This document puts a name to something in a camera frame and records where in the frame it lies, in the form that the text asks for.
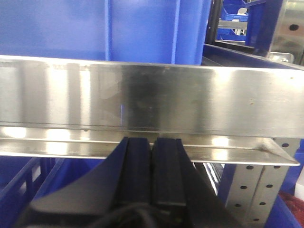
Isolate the stainless steel shelf tray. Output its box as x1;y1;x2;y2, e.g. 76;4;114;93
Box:
0;56;304;166

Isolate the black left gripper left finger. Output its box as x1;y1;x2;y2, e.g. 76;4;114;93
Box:
14;137;150;228

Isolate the blue bin lower right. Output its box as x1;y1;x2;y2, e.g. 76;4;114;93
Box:
263;187;304;228

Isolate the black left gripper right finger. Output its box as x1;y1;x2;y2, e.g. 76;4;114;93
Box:
151;138;241;228

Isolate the perforated metal shelf post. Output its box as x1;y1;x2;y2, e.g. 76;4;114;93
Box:
220;138;300;228

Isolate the blue crate lower left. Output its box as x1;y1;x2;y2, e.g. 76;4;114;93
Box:
0;157;65;228

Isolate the blue plastic bin behind tray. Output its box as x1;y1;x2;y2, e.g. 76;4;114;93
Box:
0;0;211;65

